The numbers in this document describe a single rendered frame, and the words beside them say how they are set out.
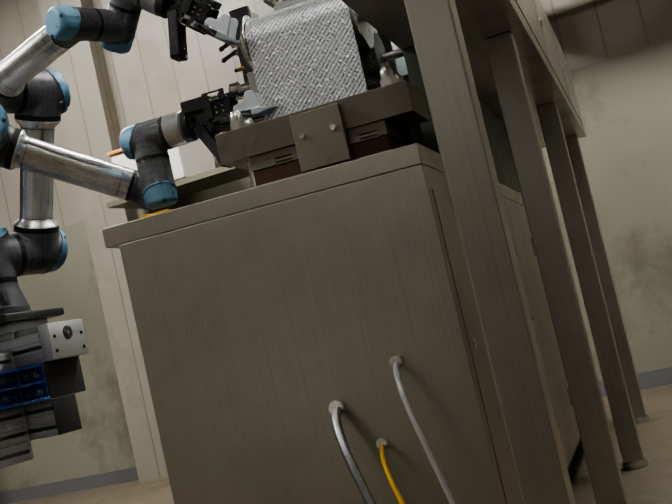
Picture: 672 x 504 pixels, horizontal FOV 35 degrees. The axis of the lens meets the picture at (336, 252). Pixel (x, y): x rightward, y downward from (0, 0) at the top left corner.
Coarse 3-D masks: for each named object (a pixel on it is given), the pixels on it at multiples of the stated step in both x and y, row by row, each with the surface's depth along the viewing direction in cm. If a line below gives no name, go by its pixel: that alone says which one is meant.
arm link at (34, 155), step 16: (16, 128) 243; (16, 144) 240; (32, 144) 242; (48, 144) 244; (0, 160) 240; (16, 160) 241; (32, 160) 242; (48, 160) 242; (64, 160) 243; (80, 160) 244; (96, 160) 246; (48, 176) 245; (64, 176) 244; (80, 176) 244; (96, 176) 245; (112, 176) 246; (128, 176) 247; (112, 192) 247; (128, 192) 247; (144, 208) 253
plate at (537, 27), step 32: (352, 0) 184; (384, 0) 188; (480, 0) 201; (512, 0) 213; (384, 32) 208; (480, 32) 226; (512, 32) 232; (544, 32) 301; (480, 64) 256; (544, 64) 273; (480, 96) 297; (544, 96) 320; (576, 96) 433; (576, 128) 404
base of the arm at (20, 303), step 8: (0, 280) 271; (8, 280) 272; (16, 280) 275; (0, 288) 270; (8, 288) 271; (16, 288) 274; (0, 296) 270; (8, 296) 270; (16, 296) 272; (24, 296) 276; (0, 304) 270; (8, 304) 269; (16, 304) 271; (24, 304) 273; (0, 312) 268; (8, 312) 269
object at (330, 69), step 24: (312, 48) 229; (336, 48) 227; (264, 72) 232; (288, 72) 230; (312, 72) 229; (336, 72) 227; (360, 72) 226; (264, 96) 232; (288, 96) 230; (312, 96) 229; (336, 96) 227
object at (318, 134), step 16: (304, 112) 206; (320, 112) 206; (336, 112) 205; (304, 128) 206; (320, 128) 205; (336, 128) 205; (304, 144) 206; (320, 144) 205; (336, 144) 205; (304, 160) 206; (320, 160) 205; (336, 160) 205
